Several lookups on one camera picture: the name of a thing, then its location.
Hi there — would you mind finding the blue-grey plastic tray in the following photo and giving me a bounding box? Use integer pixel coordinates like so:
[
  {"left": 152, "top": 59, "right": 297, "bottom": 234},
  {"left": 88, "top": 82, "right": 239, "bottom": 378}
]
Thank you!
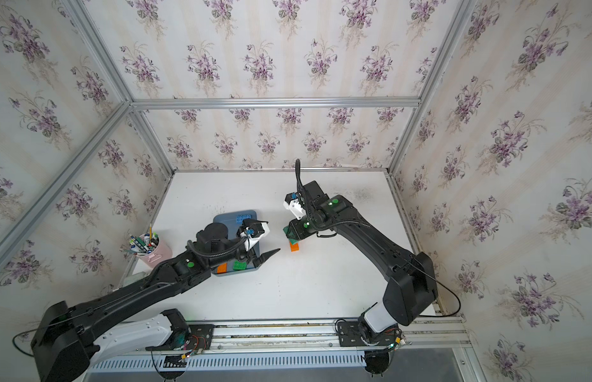
[{"left": 212, "top": 209, "right": 261, "bottom": 275}]

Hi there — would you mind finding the light blue lego brick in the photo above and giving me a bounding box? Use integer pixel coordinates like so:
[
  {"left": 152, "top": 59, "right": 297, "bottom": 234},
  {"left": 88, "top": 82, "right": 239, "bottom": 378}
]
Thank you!
[{"left": 235, "top": 214, "right": 253, "bottom": 226}]

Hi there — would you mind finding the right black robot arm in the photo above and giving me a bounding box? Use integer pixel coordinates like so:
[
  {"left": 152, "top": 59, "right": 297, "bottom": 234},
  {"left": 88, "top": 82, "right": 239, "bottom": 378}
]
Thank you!
[{"left": 284, "top": 180, "right": 439, "bottom": 342}]

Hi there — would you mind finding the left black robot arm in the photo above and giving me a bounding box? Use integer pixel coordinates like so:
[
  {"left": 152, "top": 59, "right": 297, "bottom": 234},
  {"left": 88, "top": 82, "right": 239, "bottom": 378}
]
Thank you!
[{"left": 31, "top": 219, "right": 275, "bottom": 381}]

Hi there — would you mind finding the pen cup with pens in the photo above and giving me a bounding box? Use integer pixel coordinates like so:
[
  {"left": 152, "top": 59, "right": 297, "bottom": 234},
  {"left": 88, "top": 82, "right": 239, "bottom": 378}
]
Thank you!
[{"left": 129, "top": 225, "right": 173, "bottom": 268}]

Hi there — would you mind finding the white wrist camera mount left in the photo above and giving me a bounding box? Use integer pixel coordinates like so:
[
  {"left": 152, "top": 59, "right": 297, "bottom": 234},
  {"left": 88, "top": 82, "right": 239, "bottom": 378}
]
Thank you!
[{"left": 237, "top": 219, "right": 270, "bottom": 251}]

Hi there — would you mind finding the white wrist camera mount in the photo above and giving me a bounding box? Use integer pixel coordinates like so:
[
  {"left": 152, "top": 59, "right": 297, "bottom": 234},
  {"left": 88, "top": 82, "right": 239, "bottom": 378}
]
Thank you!
[
  {"left": 283, "top": 193, "right": 306, "bottom": 221},
  {"left": 237, "top": 219, "right": 270, "bottom": 251}
]

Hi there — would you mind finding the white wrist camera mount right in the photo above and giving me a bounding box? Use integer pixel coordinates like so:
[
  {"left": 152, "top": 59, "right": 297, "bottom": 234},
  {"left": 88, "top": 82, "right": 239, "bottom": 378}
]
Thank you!
[{"left": 283, "top": 193, "right": 306, "bottom": 221}]

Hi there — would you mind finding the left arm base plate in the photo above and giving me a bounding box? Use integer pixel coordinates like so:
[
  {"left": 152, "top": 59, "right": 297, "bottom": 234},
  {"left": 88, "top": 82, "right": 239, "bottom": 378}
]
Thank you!
[{"left": 146, "top": 324, "right": 216, "bottom": 353}]

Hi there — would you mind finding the white slotted cable duct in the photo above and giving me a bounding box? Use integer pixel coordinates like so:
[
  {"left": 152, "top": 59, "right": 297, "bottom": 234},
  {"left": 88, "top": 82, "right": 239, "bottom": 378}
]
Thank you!
[{"left": 89, "top": 350, "right": 365, "bottom": 373}]

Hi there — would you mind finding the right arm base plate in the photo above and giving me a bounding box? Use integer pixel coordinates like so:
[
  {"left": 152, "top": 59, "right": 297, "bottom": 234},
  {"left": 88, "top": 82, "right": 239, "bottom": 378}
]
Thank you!
[{"left": 334, "top": 318, "right": 405, "bottom": 348}]

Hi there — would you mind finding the aluminium rail frame front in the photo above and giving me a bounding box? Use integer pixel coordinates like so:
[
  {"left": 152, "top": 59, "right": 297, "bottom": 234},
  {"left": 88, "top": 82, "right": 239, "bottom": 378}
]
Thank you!
[{"left": 79, "top": 317, "right": 486, "bottom": 381}]

